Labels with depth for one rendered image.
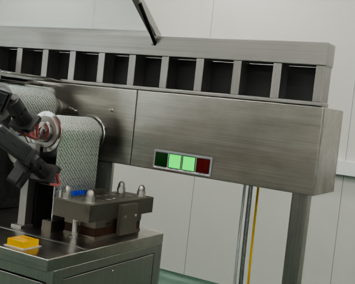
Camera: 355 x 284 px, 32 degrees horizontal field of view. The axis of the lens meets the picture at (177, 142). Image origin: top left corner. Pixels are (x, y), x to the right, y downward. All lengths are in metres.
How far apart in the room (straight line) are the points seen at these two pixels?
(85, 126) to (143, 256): 0.53
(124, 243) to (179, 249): 2.88
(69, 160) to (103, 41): 0.55
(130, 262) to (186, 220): 2.76
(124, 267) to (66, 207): 0.30
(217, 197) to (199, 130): 2.60
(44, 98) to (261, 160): 0.91
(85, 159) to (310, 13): 2.69
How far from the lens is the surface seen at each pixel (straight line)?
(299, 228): 2.29
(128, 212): 2.23
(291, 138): 2.11
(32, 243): 1.99
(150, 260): 2.35
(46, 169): 2.14
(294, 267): 2.32
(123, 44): 2.47
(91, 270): 2.06
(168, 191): 5.04
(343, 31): 4.54
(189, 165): 2.26
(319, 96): 2.09
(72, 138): 2.26
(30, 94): 2.44
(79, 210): 2.10
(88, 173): 2.36
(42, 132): 2.22
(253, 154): 2.16
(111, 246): 2.11
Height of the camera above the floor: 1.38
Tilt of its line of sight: 3 degrees down
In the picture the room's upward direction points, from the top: 6 degrees clockwise
